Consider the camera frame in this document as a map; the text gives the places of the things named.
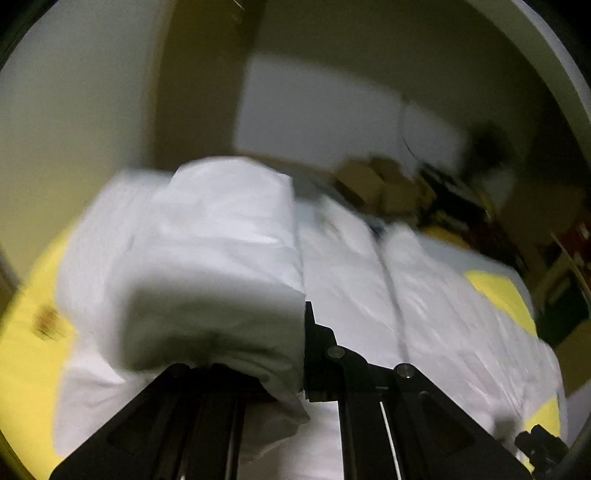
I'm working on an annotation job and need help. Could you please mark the brown cardboard boxes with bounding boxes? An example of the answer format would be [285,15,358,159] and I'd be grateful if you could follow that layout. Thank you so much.
[332,157,436,219]

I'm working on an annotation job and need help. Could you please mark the white puffer jacket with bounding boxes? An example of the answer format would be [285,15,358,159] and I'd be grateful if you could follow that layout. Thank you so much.
[53,158,562,479]

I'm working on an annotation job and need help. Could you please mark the yellow table cloth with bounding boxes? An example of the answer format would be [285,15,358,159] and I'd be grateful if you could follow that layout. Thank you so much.
[1,227,567,479]

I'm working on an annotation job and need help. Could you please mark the black and yellow box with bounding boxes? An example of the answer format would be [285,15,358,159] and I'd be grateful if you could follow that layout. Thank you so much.
[416,165,493,232]

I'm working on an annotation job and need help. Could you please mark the black wall cable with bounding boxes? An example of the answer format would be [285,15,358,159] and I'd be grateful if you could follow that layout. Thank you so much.
[399,98,426,165]

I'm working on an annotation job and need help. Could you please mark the wooden wardrobe door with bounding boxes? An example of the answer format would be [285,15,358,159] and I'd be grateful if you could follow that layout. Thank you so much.
[153,1,266,171]

